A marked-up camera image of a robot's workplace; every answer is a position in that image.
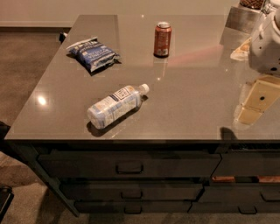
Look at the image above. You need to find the top right drawer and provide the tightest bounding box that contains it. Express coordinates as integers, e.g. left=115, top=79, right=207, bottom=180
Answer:
left=213, top=152, right=280, bottom=177

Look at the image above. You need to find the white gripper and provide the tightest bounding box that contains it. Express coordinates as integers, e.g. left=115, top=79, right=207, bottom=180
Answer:
left=236, top=10, right=280, bottom=125

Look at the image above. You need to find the bottom left drawer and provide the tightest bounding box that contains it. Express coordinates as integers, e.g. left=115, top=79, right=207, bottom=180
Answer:
left=74, top=201, right=192, bottom=214

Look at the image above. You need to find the metal counter shelf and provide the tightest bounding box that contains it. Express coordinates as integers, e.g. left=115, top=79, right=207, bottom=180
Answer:
left=225, top=5, right=259, bottom=33

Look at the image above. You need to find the top left drawer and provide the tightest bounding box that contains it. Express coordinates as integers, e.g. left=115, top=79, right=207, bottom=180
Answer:
left=38, top=151, right=221, bottom=179

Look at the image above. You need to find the middle right drawer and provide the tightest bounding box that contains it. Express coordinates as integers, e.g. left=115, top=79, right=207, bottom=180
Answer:
left=199, top=185, right=280, bottom=204

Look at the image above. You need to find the middle left drawer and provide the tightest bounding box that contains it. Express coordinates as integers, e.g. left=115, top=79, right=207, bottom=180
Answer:
left=59, top=181, right=203, bottom=201

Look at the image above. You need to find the black chair at left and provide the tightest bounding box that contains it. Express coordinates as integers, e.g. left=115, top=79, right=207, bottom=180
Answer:
left=0, top=185, right=14, bottom=220

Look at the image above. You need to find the blue plastic water bottle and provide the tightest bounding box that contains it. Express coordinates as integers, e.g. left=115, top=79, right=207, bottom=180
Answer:
left=87, top=84, right=150, bottom=130

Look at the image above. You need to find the dark drawer cabinet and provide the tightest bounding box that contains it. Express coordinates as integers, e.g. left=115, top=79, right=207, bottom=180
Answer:
left=9, top=139, right=280, bottom=215

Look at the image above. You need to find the basket of snacks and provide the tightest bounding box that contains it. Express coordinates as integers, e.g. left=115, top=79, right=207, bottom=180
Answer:
left=240, top=0, right=264, bottom=10

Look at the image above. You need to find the blue chip bag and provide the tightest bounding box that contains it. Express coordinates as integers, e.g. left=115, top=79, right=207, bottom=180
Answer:
left=67, top=37, right=120, bottom=73

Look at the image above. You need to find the red coke can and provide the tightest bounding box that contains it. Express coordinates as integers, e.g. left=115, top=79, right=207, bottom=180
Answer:
left=154, top=22, right=172, bottom=58

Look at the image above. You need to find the drawer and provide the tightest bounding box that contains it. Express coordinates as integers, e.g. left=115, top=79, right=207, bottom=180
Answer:
left=213, top=152, right=280, bottom=177
left=199, top=185, right=280, bottom=204
left=38, top=151, right=221, bottom=179
left=59, top=181, right=203, bottom=201
left=74, top=201, right=192, bottom=214

